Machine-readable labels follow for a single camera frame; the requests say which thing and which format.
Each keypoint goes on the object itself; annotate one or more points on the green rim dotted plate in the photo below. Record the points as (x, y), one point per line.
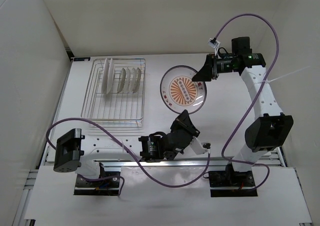
(110, 76)

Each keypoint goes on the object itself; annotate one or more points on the clear glass plate back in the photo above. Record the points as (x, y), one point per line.
(136, 84)

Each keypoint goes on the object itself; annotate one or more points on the dark blue label sticker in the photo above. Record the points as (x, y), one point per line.
(82, 59)

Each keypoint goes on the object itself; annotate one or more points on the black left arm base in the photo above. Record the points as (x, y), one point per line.
(109, 183)

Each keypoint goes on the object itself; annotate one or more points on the clear glass plate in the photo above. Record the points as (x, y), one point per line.
(136, 84)
(122, 80)
(127, 80)

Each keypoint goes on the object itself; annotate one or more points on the green band ceramic plate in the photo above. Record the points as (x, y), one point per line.
(105, 75)

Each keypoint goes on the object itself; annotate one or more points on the clear glass plate front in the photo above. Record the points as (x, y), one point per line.
(122, 80)

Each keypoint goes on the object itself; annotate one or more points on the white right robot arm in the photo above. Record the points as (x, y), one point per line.
(271, 126)

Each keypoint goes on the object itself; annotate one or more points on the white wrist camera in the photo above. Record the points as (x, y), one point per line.
(215, 44)
(199, 147)

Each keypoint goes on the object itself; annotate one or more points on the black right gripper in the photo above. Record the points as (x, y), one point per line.
(209, 70)

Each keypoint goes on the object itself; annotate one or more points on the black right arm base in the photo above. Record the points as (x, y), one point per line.
(230, 183)

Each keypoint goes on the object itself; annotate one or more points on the white cable tie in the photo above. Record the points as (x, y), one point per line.
(288, 74)

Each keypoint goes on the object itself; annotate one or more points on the orange sunburst ceramic plate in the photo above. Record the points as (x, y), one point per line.
(179, 92)

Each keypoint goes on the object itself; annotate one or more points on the silver wire dish rack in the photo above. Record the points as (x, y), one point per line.
(124, 110)

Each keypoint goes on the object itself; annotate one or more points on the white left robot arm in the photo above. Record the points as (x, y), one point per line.
(72, 154)

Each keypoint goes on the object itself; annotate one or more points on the aluminium mounting rail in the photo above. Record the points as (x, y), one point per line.
(182, 163)

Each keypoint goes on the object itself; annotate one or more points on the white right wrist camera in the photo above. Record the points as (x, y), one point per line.
(215, 44)

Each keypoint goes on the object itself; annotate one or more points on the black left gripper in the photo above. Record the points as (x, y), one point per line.
(183, 120)

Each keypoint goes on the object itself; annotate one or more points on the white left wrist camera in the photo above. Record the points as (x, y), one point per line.
(199, 147)

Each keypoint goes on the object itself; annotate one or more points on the clear glass plate middle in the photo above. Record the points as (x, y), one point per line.
(127, 80)

